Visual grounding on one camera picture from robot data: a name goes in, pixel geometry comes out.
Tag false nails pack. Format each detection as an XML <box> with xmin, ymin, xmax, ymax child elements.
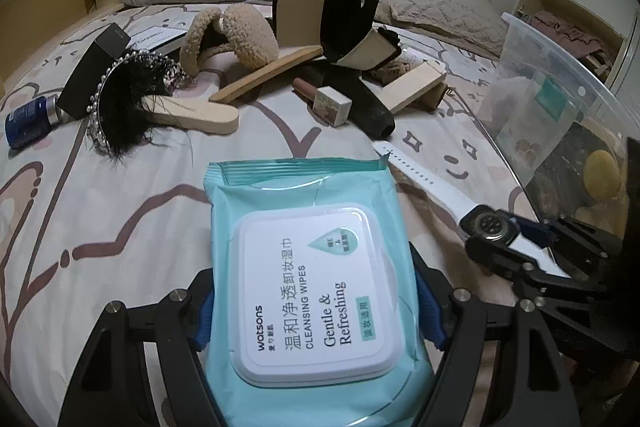
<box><xmin>500</xmin><ymin>127</ymin><xmax>546</xmax><ymax>168</ymax></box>

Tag pink folded clothes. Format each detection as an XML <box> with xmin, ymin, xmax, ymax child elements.
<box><xmin>520</xmin><ymin>9</ymin><xmax>618</xmax><ymax>62</ymax></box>

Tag white booklet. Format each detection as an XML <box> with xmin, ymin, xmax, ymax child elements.
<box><xmin>122</xmin><ymin>25</ymin><xmax>188</xmax><ymax>58</ymax></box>

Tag beige fluffy earmuffs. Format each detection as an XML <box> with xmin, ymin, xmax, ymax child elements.
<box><xmin>180</xmin><ymin>4</ymin><xmax>281</xmax><ymax>75</ymax></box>

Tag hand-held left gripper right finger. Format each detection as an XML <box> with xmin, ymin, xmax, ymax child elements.
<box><xmin>407</xmin><ymin>241</ymin><xmax>571</xmax><ymax>427</ymax></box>

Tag cartoon printed bed sheet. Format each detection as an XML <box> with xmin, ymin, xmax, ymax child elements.
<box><xmin>0</xmin><ymin>2</ymin><xmax>566</xmax><ymax>427</ymax></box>

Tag blue bottle silver neck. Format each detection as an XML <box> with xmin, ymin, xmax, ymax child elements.
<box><xmin>5</xmin><ymin>94</ymin><xmax>63</xmax><ymax>151</ymax></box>

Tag beige textured pillow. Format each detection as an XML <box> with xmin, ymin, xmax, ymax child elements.
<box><xmin>375</xmin><ymin>0</ymin><xmax>506</xmax><ymax>58</ymax></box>

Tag teal label packet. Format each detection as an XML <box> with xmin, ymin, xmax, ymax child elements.
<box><xmin>535</xmin><ymin>77</ymin><xmax>571</xmax><ymax>122</ymax></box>

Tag yellow round sponge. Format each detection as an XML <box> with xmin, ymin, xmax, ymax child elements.
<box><xmin>584</xmin><ymin>149</ymin><xmax>623</xmax><ymax>200</ymax></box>

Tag white smartwatch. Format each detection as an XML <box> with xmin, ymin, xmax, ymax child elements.
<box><xmin>372</xmin><ymin>140</ymin><xmax>571</xmax><ymax>279</ymax></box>

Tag teal wet wipes pack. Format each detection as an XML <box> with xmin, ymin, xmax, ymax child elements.
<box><xmin>202</xmin><ymin>156</ymin><xmax>436</xmax><ymax>427</ymax></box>

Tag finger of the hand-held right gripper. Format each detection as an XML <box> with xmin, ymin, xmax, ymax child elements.
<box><xmin>511</xmin><ymin>214</ymin><xmax>622</xmax><ymax>259</ymax></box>
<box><xmin>465</xmin><ymin>238</ymin><xmax>608</xmax><ymax>308</ymax></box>

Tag black feather pearl headband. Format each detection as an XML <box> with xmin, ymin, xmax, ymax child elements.
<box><xmin>86</xmin><ymin>48</ymin><xmax>193</xmax><ymax>165</ymax></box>

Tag black cylindrical case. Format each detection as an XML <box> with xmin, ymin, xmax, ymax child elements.
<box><xmin>300</xmin><ymin>63</ymin><xmax>396</xmax><ymax>138</ymax></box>

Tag light rounded wooden board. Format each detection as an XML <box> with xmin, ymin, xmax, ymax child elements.
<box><xmin>145</xmin><ymin>99</ymin><xmax>240</xmax><ymax>135</ymax></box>

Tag clear plastic container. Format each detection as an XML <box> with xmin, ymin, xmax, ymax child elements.
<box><xmin>477</xmin><ymin>12</ymin><xmax>640</xmax><ymax>228</ymax></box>

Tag light wooden block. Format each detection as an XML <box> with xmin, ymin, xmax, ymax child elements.
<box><xmin>382</xmin><ymin>59</ymin><xmax>447</xmax><ymax>115</ymax></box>

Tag black box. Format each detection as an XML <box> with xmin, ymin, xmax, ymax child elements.
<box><xmin>56</xmin><ymin>23</ymin><xmax>132</xmax><ymax>120</ymax></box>

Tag brown wooden stick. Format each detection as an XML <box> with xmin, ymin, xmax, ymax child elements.
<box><xmin>209</xmin><ymin>46</ymin><xmax>325</xmax><ymax>104</ymax></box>

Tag dark marbled item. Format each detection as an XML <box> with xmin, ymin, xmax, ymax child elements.
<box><xmin>530</xmin><ymin>122</ymin><xmax>626</xmax><ymax>223</ymax></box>

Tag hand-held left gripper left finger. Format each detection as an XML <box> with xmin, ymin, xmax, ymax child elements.
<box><xmin>57</xmin><ymin>269</ymin><xmax>236</xmax><ymax>427</ymax></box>

